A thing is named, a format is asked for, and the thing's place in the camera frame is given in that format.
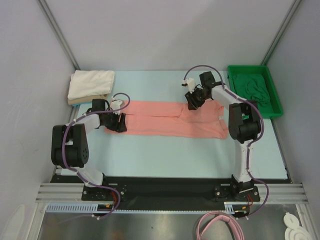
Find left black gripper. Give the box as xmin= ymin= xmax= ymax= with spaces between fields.
xmin=103 ymin=108 xmax=127 ymax=133

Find pink t shirt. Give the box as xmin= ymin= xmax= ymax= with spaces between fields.
xmin=121 ymin=99 xmax=229 ymax=139

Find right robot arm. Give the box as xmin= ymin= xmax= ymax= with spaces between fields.
xmin=182 ymin=71 xmax=264 ymax=201

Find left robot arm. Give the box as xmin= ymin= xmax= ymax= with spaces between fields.
xmin=51 ymin=98 xmax=127 ymax=200

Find tan folded t shirt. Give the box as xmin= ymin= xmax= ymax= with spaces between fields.
xmin=67 ymin=94 xmax=108 ymax=106

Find light blue folded t shirt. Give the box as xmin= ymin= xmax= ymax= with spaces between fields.
xmin=72 ymin=99 xmax=106 ymax=107

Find white folded t shirt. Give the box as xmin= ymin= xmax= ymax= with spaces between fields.
xmin=67 ymin=70 xmax=115 ymax=100

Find green t shirt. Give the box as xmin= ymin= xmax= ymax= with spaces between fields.
xmin=232 ymin=74 xmax=273 ymax=113

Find green plastic tray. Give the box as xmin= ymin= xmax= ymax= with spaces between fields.
xmin=227 ymin=65 xmax=284 ymax=119

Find white plastic discs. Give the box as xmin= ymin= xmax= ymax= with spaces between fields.
xmin=283 ymin=212 xmax=312 ymax=240

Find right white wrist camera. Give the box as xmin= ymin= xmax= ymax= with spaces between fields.
xmin=181 ymin=78 xmax=196 ymax=94

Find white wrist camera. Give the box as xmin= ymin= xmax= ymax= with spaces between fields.
xmin=181 ymin=78 xmax=196 ymax=94
xmin=110 ymin=99 xmax=125 ymax=116

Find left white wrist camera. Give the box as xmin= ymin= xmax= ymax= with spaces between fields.
xmin=110 ymin=99 xmax=125 ymax=116

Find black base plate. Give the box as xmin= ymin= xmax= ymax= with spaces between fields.
xmin=49 ymin=175 xmax=292 ymax=211

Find white cable duct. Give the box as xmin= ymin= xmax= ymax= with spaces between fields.
xmin=46 ymin=201 xmax=118 ymax=215

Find pink cable loop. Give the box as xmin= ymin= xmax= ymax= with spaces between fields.
xmin=195 ymin=211 xmax=245 ymax=240

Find aluminium frame rail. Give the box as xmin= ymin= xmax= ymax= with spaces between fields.
xmin=35 ymin=183 xmax=308 ymax=204

